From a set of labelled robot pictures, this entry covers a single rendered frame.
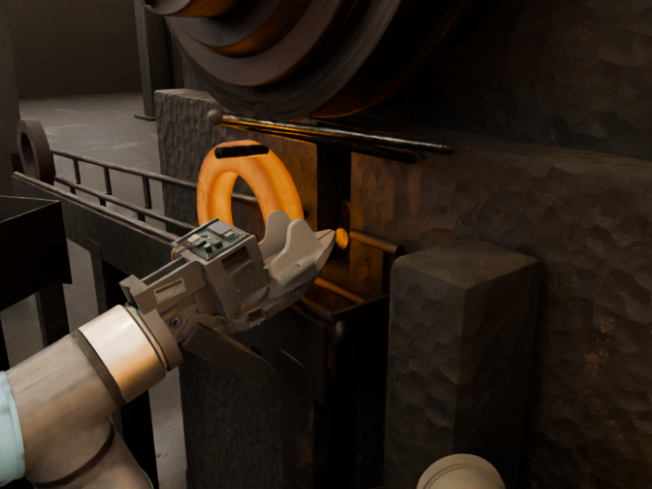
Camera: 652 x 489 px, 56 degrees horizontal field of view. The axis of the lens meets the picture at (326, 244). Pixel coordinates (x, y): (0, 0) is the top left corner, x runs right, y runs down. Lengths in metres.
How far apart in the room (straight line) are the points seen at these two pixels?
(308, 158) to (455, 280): 0.32
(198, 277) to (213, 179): 0.22
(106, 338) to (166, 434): 1.16
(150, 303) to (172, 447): 1.12
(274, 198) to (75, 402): 0.27
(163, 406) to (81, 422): 1.26
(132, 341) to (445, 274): 0.25
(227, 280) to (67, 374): 0.14
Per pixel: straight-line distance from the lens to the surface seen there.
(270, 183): 0.64
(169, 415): 1.74
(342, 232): 0.70
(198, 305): 0.55
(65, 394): 0.52
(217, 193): 0.76
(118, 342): 0.52
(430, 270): 0.46
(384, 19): 0.46
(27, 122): 1.62
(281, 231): 0.61
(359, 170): 0.64
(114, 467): 0.57
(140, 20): 7.58
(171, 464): 1.58
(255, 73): 0.57
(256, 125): 0.49
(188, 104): 0.96
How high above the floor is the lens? 0.96
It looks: 19 degrees down
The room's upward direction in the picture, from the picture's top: straight up
